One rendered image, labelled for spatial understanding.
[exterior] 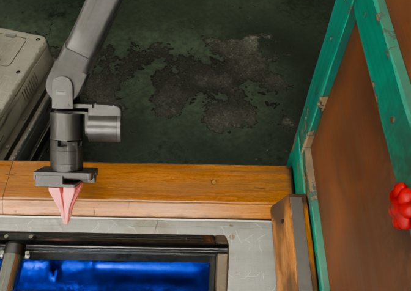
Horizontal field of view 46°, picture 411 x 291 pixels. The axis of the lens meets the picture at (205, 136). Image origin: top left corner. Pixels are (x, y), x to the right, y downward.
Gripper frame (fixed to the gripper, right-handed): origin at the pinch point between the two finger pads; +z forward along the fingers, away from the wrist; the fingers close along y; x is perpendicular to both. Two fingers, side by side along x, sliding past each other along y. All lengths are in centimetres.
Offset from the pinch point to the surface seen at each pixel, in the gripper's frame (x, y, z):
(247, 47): 145, 46, -46
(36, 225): 6.7, -7.8, 3.3
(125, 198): 7.9, 9.6, -2.2
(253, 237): 5.4, 35.2, 4.3
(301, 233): -6.7, 41.8, -0.3
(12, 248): -35.3, 3.7, -6.2
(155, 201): 7.8, 15.6, -1.9
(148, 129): 113, 3, -7
